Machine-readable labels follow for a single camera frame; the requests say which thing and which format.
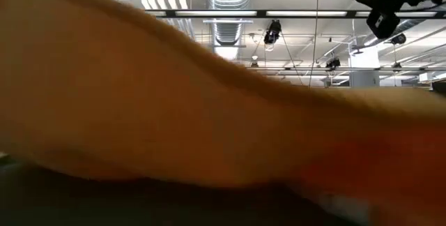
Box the black ceiling light rail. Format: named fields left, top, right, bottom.
left=144, top=8, right=446, bottom=20

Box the grey diagonal ceiling duct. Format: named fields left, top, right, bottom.
left=362, top=18, right=446, bottom=45

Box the black ceiling spotlight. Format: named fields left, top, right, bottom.
left=325, top=57, right=341, bottom=70
left=390, top=33, right=407, bottom=45
left=263, top=19, right=282, bottom=45

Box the white room pillar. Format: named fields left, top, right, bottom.
left=349, top=46, right=380, bottom=87

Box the orange microfiber towel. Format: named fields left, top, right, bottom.
left=0, top=0, right=446, bottom=226

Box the thin hanging ceiling cable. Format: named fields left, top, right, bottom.
left=308, top=0, right=320, bottom=88

